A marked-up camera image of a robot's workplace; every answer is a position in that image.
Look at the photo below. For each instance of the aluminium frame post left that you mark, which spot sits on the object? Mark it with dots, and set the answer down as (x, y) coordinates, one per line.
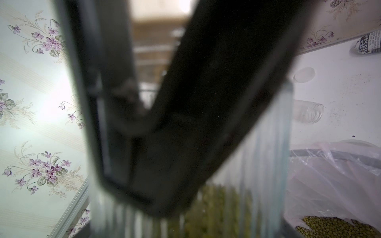
(72, 210)

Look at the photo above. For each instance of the clear jar lid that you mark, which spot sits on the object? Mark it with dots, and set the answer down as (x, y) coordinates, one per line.
(304, 75)

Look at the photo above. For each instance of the mesh bin with plastic bag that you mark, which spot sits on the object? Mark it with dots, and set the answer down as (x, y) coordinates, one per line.
(334, 180)

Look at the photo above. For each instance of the mung beans in bin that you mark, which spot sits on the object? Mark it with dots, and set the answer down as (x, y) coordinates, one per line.
(324, 227)

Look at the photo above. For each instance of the jar with beige lid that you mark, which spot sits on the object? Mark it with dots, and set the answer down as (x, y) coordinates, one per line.
(229, 66)

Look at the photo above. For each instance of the clear jar with mung beans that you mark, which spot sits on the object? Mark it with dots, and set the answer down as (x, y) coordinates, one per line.
(307, 112)

